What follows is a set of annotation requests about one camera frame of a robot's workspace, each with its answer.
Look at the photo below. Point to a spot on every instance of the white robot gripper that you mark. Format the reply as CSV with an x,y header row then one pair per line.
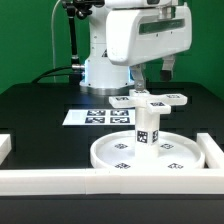
x,y
138,36

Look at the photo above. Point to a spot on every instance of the white cross-shaped table base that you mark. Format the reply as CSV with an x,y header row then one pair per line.
x,y
151,103

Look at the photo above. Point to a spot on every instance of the white round table top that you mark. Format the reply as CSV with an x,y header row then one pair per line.
x,y
128,150

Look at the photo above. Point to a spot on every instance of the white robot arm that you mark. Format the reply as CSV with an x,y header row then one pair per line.
x,y
101,77

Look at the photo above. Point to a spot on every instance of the white right fence bar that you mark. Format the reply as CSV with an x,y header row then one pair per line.
x,y
214,156

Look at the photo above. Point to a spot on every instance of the white fence bar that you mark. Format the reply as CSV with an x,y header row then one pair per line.
x,y
214,156
103,181
5,146

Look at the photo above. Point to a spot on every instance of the white front fence bar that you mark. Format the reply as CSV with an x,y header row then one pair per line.
x,y
103,181

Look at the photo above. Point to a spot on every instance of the white left fence bar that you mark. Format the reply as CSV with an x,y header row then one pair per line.
x,y
5,146

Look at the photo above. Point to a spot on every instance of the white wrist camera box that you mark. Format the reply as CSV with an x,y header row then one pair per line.
x,y
128,4

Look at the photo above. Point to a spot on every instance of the white marker base plate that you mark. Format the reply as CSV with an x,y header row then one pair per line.
x,y
81,117

